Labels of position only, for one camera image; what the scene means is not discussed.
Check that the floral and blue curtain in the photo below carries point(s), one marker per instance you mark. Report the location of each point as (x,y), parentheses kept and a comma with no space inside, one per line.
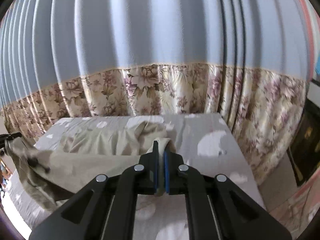
(248,60)

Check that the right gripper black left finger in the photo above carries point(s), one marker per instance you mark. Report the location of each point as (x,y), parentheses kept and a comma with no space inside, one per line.
(105,207)

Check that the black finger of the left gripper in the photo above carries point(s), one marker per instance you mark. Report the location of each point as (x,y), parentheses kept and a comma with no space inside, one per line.
(5,137)

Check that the grey bed sheet white prints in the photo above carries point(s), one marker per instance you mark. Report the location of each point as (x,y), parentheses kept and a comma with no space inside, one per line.
(203,140)

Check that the cream white large jacket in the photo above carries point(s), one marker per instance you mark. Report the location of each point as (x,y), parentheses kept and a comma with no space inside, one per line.
(51,177)

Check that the dark framed wall panel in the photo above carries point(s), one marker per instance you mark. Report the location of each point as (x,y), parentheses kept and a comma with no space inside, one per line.
(304,149)

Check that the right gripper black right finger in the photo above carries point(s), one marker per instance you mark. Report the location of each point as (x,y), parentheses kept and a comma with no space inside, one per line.
(216,207)

